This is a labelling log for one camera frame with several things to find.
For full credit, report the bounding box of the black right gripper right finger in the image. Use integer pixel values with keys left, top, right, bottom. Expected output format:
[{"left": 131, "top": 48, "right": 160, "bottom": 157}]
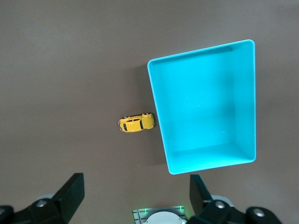
[{"left": 186, "top": 174, "right": 282, "bottom": 224}]

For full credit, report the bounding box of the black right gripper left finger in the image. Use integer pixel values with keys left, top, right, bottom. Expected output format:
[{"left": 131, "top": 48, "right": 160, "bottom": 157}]
[{"left": 0, "top": 172, "right": 85, "bottom": 224}]

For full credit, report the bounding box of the yellow beetle toy car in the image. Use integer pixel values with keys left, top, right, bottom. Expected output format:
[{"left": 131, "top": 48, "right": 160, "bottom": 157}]
[{"left": 117, "top": 112, "right": 155, "bottom": 133}]

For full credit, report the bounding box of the teal plastic bin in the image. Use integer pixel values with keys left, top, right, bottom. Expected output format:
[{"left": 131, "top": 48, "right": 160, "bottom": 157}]
[{"left": 147, "top": 39, "right": 257, "bottom": 175}]

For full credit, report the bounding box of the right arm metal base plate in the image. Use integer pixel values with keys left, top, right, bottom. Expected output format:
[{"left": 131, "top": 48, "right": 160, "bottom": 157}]
[{"left": 132, "top": 205, "right": 187, "bottom": 224}]

